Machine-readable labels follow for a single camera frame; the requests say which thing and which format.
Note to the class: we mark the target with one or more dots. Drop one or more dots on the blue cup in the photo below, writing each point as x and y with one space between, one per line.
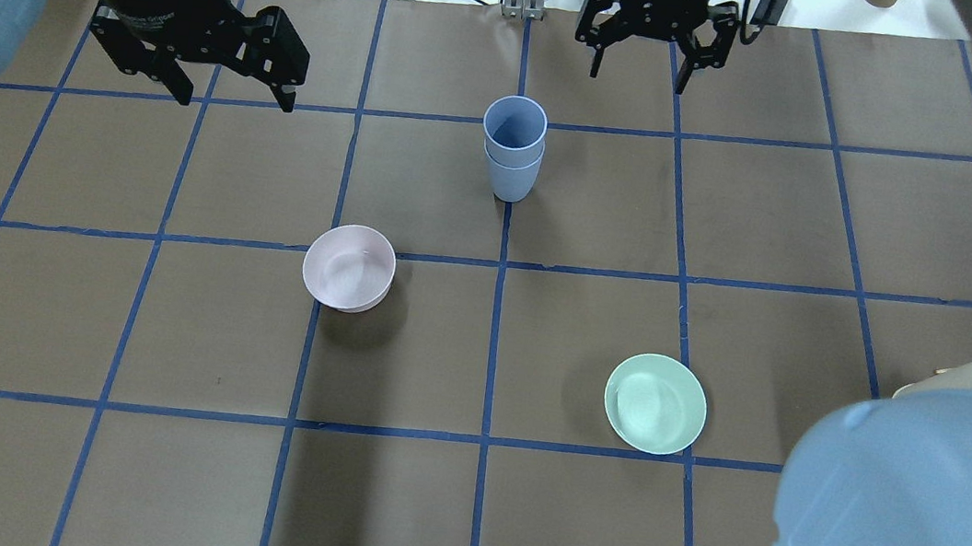
512 173
515 130

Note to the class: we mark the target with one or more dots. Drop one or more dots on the pink bowl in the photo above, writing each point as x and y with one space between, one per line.
349 268

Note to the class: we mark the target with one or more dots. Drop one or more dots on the mint green bowl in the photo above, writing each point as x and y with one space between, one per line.
655 404

